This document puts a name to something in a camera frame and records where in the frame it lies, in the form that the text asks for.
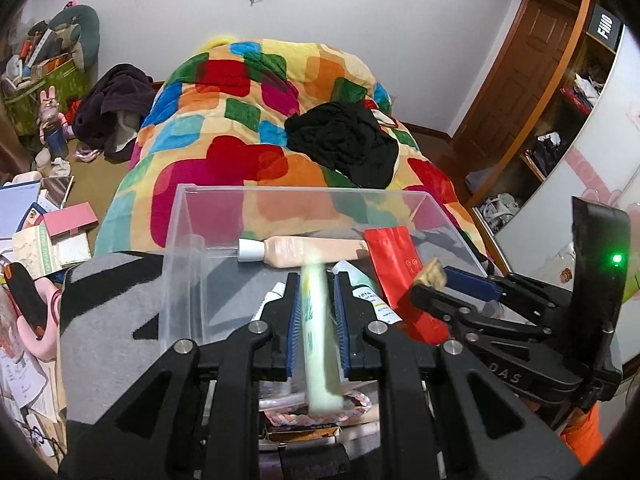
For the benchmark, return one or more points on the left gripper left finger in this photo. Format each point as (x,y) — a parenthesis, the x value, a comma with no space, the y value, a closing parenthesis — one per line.
(259,351)

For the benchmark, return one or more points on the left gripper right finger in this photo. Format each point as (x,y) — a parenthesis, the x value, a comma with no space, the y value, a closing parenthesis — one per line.
(374,350)

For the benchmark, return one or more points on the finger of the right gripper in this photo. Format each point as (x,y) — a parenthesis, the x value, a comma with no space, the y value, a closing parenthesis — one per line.
(448,309)
(472,285)

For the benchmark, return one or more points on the gold small item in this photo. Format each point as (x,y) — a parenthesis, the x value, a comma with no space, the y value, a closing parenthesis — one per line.
(432,275)

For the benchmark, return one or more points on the white slim pen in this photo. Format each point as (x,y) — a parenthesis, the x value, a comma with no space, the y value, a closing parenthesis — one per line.
(276,293)

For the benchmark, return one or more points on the red pouch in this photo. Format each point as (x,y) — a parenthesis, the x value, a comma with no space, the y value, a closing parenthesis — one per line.
(396,264)

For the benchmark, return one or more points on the pale green tube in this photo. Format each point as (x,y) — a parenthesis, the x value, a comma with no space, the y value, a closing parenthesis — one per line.
(321,353)

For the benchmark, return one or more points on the white green ointment tube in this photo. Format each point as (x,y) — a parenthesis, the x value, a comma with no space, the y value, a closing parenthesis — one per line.
(364,288)

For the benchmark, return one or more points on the beige cosmetic tube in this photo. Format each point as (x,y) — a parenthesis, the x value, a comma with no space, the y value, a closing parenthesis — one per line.
(287,252)

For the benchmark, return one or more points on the clear plastic storage box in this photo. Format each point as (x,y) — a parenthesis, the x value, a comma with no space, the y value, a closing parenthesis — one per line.
(227,246)

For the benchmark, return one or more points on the grey black blanket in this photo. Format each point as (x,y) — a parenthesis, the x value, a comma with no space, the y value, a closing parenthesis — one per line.
(108,330)

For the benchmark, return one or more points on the white wardrobe door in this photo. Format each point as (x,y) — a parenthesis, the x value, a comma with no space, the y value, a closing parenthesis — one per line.
(598,165)

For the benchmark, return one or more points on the black clothing pile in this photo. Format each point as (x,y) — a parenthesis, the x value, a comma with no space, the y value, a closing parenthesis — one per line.
(345,137)

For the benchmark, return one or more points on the pink lidded box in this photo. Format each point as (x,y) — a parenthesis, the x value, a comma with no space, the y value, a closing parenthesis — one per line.
(70,220)

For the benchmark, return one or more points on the wooden door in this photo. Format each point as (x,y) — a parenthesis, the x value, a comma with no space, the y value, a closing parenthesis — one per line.
(518,79)

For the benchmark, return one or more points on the colourful patchwork quilt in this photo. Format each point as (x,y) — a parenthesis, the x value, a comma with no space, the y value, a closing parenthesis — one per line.
(219,120)

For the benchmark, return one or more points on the dark purple clothing pile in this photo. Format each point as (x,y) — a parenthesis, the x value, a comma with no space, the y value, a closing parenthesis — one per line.
(111,114)

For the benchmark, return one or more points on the blue white book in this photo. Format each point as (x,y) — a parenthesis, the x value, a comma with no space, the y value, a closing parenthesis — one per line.
(15,201)

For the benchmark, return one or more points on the pink rabbit toy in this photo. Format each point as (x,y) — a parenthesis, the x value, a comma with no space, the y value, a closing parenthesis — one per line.
(54,129)

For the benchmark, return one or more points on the green neck pillow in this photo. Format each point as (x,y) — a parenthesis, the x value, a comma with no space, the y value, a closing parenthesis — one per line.
(78,27)

